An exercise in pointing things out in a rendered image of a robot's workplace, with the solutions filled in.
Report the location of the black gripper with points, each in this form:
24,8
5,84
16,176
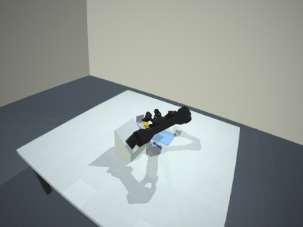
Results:
148,117

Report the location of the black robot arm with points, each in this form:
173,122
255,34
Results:
143,136

